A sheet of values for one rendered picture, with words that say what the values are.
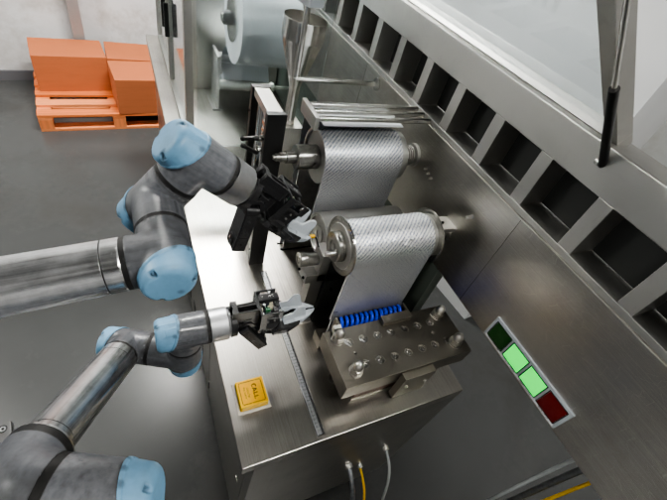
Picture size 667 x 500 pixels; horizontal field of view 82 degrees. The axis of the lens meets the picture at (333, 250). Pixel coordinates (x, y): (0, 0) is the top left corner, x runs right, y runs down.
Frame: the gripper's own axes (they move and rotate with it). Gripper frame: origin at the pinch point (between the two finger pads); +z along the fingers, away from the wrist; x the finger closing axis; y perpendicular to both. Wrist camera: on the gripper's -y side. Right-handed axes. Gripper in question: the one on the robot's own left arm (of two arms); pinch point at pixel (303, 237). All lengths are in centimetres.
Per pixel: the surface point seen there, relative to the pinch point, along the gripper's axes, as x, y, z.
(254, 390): -14.7, -36.6, 16.9
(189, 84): 98, -18, 2
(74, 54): 303, -116, 9
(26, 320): 86, -159, 16
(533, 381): -40, 19, 42
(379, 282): -4.5, 2.7, 27.7
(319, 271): 2.7, -7.3, 17.3
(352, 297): -4.6, -5.0, 25.6
